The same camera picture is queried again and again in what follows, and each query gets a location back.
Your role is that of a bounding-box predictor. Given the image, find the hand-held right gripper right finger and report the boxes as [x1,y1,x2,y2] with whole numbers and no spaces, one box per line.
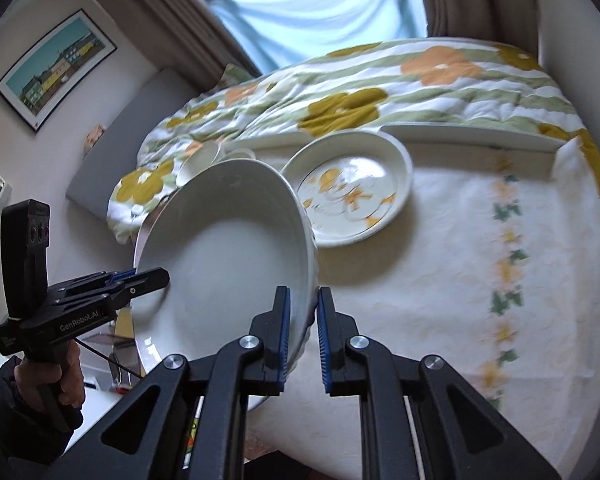
[316,286,563,480]

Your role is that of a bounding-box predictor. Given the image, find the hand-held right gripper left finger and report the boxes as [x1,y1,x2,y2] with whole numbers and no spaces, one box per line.
[45,286,292,480]

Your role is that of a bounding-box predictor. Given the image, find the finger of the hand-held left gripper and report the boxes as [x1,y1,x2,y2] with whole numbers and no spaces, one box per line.
[111,267,171,307]
[55,267,141,296]

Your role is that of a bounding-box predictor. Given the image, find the large white ribbed dish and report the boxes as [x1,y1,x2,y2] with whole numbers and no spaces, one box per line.
[135,158,322,411]

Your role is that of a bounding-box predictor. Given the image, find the person's left hand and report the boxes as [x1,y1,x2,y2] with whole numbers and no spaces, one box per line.
[12,341,84,425]

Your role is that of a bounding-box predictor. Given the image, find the small white cup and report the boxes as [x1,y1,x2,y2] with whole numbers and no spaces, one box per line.
[176,141,222,187]

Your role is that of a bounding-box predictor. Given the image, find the grey headboard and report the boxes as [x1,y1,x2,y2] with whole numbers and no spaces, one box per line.
[65,67,217,227]

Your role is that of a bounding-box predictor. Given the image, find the cream floral tablecloth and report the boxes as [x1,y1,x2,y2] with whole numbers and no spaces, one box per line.
[250,137,600,476]

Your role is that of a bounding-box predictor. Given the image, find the white plate with orange flowers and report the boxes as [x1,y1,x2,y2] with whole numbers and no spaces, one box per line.
[281,130,414,250]

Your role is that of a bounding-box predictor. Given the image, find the floral striped duvet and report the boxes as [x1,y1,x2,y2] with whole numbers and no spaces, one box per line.
[106,37,600,244]

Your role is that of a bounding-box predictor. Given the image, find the brown curtain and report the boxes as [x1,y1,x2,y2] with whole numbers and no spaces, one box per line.
[67,0,262,92]
[412,0,539,57]

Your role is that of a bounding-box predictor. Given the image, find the light blue curtain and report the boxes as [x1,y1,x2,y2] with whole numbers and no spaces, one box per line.
[207,0,429,77]

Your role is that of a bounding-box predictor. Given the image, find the thin black cable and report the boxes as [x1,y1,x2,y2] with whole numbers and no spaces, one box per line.
[74,337,147,380]

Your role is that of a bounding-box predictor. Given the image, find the small wall ornament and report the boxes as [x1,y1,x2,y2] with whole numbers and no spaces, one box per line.
[83,124,105,152]

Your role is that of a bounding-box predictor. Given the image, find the framed wall poster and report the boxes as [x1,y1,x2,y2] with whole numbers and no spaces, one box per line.
[0,8,118,134]

